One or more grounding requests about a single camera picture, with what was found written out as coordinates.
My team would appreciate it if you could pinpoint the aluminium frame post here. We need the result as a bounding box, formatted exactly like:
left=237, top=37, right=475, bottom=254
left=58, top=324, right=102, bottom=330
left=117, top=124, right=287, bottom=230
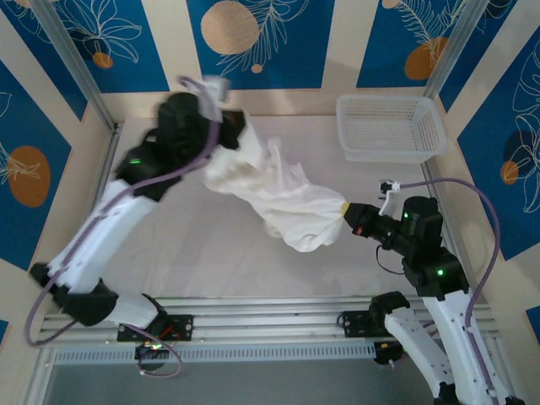
left=423, top=0, right=493, bottom=100
left=29, top=0, right=123, bottom=134

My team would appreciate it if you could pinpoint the thin black right gripper cable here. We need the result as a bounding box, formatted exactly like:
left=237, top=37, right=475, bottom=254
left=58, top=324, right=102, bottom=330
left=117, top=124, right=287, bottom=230
left=375, top=242, right=408, bottom=276

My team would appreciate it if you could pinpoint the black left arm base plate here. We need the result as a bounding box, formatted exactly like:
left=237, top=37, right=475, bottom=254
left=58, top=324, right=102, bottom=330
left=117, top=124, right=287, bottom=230
left=116, top=314, right=195, bottom=343

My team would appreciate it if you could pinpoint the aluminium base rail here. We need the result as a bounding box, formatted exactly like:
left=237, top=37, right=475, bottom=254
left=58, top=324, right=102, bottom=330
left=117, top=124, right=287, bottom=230
left=35, top=294, right=501, bottom=351

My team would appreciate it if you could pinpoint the white perforated plastic basket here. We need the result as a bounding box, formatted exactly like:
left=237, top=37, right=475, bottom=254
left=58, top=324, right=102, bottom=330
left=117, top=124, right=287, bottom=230
left=336, top=94, right=448, bottom=165

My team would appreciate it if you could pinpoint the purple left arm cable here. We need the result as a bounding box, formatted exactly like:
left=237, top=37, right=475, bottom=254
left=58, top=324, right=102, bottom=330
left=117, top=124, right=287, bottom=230
left=24, top=75, right=224, bottom=377

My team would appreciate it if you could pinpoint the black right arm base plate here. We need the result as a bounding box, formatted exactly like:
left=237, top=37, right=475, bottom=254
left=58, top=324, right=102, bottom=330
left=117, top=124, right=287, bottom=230
left=340, top=310, right=419, bottom=338

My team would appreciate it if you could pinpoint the grey slotted cable duct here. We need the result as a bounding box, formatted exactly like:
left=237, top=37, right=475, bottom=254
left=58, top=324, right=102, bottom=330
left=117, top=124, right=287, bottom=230
left=52, top=341, right=377, bottom=366

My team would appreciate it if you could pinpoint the aluminium frame leg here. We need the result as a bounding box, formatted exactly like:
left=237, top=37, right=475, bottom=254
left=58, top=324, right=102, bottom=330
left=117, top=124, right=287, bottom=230
left=23, top=348, right=58, bottom=405

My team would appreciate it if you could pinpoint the white t-shirt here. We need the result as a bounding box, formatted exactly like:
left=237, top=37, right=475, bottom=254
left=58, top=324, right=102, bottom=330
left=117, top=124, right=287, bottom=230
left=202, top=120, right=348, bottom=254

